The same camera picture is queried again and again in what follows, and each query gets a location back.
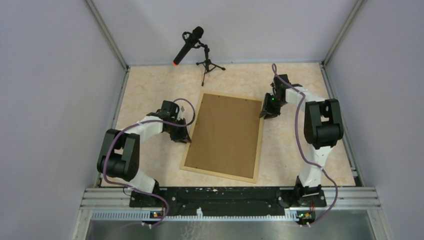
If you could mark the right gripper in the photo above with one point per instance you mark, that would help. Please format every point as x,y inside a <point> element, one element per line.
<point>265,111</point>

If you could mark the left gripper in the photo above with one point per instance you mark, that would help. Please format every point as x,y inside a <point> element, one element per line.
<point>184,139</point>

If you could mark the brown backing board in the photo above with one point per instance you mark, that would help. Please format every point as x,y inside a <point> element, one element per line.
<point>225,139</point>

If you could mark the wooden picture frame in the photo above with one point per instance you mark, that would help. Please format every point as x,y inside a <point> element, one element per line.
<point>258,152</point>

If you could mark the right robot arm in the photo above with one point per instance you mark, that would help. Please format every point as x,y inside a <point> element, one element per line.
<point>322,129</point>

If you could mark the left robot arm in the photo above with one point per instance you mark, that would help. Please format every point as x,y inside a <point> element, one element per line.
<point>119,157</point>

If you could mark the black tripod stand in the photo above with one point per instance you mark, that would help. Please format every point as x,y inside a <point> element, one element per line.
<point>207,63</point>

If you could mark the black microphone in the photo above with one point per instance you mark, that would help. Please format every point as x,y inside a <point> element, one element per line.
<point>191,41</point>

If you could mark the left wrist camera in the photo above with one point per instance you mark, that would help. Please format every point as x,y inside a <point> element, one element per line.
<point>180,114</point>

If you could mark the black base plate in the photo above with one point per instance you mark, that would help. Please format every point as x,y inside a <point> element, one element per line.
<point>227,201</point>

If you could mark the aluminium rail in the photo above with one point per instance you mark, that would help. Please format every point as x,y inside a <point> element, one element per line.
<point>113,204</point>

